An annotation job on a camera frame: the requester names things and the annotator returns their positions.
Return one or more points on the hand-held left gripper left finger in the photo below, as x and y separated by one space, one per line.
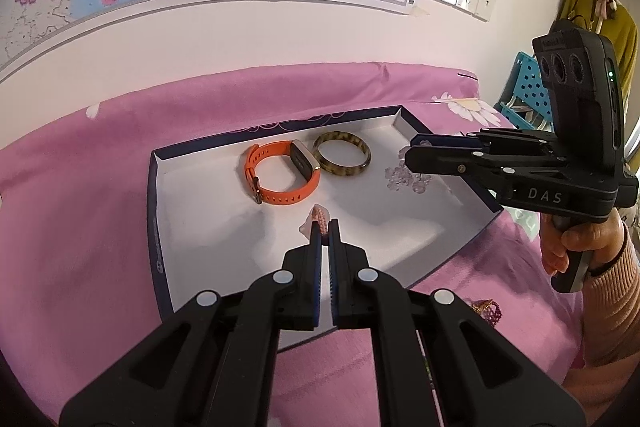
316 267

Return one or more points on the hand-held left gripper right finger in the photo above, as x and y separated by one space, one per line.
334 267

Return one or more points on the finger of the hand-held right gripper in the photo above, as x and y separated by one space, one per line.
440 161
450 140

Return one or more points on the small pink bead ornament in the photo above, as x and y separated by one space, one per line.
317 213

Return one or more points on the navy box with white inside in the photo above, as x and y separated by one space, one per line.
210 207

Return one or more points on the person's right forearm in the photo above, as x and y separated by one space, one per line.
615 312

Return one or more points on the person's right hand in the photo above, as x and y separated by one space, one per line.
600 237

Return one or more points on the blue perforated plastic stool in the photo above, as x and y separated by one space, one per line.
525 87

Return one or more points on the yellow hanging garment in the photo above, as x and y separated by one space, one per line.
625 37

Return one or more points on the tortoiseshell bangle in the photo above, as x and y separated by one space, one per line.
345 171

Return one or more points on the orange smart watch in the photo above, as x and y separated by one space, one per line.
300 157

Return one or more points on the pink printed blanket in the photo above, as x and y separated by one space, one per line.
75 232

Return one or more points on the white wall switch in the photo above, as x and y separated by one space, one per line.
485 4

